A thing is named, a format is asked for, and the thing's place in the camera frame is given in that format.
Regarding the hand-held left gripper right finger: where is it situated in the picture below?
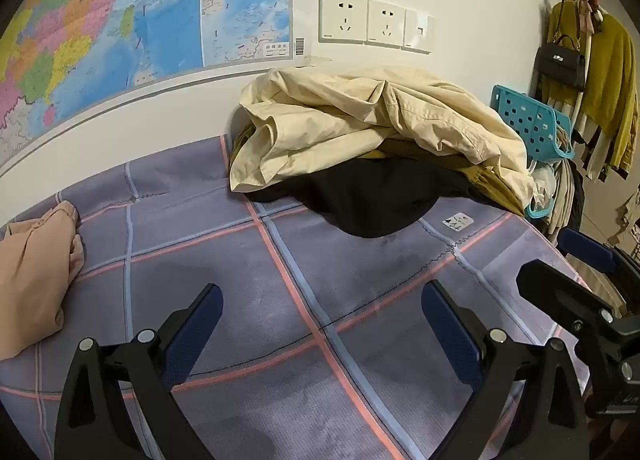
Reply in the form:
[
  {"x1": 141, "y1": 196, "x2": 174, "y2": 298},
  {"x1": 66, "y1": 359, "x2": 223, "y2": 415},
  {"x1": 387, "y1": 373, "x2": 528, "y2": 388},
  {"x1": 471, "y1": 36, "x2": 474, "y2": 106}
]
[{"x1": 421, "y1": 280, "x2": 588, "y2": 460}]

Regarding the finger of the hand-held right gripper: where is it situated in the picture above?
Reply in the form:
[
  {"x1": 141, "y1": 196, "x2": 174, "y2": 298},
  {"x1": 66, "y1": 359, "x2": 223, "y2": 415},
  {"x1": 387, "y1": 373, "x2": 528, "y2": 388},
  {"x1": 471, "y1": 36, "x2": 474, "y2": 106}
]
[
  {"x1": 558, "y1": 227, "x2": 640, "y2": 291},
  {"x1": 516, "y1": 260, "x2": 615, "y2": 335}
]

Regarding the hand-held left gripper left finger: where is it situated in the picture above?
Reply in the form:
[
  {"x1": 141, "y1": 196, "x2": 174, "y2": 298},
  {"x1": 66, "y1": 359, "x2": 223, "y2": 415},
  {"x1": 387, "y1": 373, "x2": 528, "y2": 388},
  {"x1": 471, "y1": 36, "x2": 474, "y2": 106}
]
[{"x1": 54, "y1": 283, "x2": 224, "y2": 460}]

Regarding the cream shirt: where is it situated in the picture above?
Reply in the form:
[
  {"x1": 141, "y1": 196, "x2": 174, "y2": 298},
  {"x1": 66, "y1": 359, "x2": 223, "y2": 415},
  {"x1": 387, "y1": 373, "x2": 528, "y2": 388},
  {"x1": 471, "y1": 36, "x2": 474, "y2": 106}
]
[{"x1": 229, "y1": 67, "x2": 536, "y2": 217}]

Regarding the purple plaid bed sheet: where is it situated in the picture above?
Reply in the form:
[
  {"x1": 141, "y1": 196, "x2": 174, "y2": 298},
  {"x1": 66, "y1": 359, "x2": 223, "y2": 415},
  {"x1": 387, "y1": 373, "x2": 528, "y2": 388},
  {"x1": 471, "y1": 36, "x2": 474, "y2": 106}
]
[{"x1": 0, "y1": 135, "x2": 601, "y2": 460}]

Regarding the olive jacket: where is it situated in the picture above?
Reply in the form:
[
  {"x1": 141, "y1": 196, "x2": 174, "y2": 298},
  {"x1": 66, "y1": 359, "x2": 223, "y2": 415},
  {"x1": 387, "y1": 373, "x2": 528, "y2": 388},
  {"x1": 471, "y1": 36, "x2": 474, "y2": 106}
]
[{"x1": 231, "y1": 125, "x2": 526, "y2": 218}]

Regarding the striped hanging garment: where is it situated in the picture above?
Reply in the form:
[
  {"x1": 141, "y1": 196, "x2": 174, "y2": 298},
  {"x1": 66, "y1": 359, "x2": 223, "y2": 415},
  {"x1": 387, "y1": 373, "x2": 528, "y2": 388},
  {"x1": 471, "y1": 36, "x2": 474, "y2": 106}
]
[{"x1": 542, "y1": 94, "x2": 623, "y2": 183}]

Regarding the blue plastic basket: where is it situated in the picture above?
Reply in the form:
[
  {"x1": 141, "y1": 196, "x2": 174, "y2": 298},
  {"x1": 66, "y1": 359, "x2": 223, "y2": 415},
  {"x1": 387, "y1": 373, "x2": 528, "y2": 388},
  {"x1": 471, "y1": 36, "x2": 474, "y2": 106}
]
[{"x1": 490, "y1": 84, "x2": 576, "y2": 218}]

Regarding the black garment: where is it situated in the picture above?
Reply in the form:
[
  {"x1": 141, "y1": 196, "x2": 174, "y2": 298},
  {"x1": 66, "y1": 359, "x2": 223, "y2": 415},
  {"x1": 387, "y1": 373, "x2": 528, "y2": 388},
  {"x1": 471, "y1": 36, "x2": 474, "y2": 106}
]
[{"x1": 245, "y1": 157, "x2": 488, "y2": 239}]

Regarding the pink garment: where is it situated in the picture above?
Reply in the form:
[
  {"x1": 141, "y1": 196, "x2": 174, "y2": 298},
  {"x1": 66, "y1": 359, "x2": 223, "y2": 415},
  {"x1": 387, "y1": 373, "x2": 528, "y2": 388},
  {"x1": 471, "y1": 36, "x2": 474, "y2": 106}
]
[{"x1": 0, "y1": 201, "x2": 87, "y2": 361}]

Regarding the yellow-green sweater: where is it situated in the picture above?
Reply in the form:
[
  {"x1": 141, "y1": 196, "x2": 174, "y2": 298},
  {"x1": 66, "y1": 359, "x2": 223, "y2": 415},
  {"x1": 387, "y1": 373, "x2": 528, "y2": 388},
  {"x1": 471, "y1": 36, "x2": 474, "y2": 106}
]
[{"x1": 542, "y1": 2, "x2": 640, "y2": 175}]

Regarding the black handbag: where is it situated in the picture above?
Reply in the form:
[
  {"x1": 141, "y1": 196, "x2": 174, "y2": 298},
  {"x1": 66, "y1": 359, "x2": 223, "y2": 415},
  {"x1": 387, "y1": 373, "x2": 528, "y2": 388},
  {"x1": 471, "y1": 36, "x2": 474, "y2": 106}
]
[{"x1": 534, "y1": 0, "x2": 587, "y2": 90}]

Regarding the white coat rack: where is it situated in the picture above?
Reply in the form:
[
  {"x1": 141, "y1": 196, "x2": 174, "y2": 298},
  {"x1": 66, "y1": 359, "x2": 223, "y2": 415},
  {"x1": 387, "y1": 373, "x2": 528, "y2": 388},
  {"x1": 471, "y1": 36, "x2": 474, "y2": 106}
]
[{"x1": 562, "y1": 0, "x2": 608, "y2": 141}]

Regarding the white wall switch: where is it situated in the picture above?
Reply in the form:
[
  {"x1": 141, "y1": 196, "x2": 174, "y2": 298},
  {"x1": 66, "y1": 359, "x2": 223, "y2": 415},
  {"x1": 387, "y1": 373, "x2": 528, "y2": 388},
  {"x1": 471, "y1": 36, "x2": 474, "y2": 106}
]
[{"x1": 402, "y1": 10, "x2": 435, "y2": 56}]

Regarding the white wall socket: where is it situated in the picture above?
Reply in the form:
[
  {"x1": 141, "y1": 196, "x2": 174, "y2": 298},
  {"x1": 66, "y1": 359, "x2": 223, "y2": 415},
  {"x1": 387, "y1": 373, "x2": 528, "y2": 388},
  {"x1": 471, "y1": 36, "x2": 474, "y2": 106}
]
[
  {"x1": 365, "y1": 0, "x2": 407, "y2": 47},
  {"x1": 318, "y1": 0, "x2": 371, "y2": 45}
]

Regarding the colourful wall map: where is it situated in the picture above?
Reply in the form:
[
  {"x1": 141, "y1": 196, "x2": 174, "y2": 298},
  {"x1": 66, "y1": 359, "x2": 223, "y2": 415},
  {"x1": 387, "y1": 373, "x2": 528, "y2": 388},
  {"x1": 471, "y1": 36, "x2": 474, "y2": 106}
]
[{"x1": 0, "y1": 0, "x2": 316, "y2": 163}]

